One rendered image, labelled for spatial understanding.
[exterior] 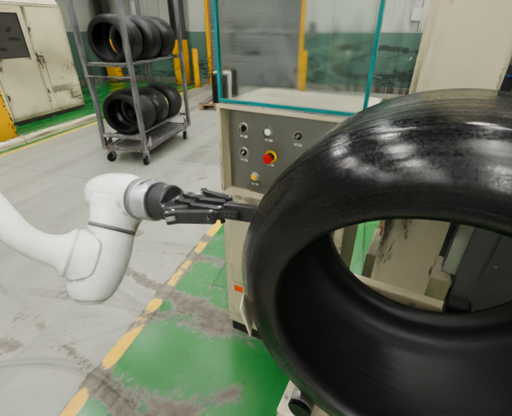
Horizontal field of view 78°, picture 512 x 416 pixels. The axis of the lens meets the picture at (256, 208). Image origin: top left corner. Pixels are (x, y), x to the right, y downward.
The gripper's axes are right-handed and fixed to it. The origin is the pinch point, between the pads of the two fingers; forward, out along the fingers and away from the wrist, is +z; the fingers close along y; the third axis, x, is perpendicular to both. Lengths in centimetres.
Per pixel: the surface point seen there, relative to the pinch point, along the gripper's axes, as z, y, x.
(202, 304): -87, 68, 112
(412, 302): 29, 24, 33
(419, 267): 29.4, 26.5, 24.3
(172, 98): -295, 308, 16
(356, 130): 21.0, -5.4, -16.1
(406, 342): 28.8, 12.9, 35.1
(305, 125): -11, 65, -1
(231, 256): -51, 60, 61
